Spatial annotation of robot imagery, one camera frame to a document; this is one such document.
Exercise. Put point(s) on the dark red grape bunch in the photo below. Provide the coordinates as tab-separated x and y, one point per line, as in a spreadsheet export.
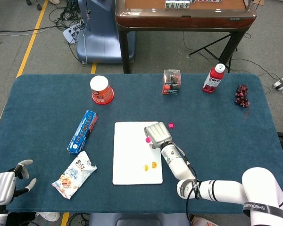
242	96

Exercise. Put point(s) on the red instant noodle cup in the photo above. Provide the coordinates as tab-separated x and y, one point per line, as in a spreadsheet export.
101	90

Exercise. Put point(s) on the blue cookie box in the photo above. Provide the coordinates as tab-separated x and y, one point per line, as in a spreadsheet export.
82	131

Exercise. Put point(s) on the clear coffee capsule box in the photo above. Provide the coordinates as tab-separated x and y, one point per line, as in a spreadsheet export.
171	82

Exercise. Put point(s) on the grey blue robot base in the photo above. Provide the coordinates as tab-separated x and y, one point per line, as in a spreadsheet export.
136	220

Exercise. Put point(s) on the orange disc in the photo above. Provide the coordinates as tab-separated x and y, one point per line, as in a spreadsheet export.
145	167
153	165

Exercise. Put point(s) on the thin red twig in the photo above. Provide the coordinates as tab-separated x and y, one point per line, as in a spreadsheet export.
246	115

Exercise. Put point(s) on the red white carton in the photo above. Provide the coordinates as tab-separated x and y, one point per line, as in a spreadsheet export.
202	222

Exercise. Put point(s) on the standing mahjong tile row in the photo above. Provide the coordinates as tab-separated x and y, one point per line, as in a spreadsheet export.
177	4

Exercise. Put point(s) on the blue table cloth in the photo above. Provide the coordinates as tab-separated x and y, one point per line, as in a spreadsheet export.
214	146

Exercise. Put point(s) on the white sneaker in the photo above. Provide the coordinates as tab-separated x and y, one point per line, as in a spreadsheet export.
48	216

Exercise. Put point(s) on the brown mahjong table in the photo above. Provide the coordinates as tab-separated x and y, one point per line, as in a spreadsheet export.
186	20

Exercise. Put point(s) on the white snack bag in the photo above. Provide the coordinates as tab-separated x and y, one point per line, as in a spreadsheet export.
73	175

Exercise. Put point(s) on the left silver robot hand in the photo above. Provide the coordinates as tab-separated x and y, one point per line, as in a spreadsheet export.
2	188

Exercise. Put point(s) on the pink token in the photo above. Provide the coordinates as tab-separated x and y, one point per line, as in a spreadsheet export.
147	140
171	125

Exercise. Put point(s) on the blue machine base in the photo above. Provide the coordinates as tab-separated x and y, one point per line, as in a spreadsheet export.
101	35

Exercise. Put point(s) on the white power strip with plugs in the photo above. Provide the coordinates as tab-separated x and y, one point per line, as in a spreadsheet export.
70	34

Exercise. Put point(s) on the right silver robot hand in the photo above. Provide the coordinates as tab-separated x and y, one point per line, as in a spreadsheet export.
159	134

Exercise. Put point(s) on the red NFC juice bottle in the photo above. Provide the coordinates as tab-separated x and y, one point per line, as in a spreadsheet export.
212	80

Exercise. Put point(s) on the white rectangular board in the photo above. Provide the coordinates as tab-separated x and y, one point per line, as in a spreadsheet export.
129	155

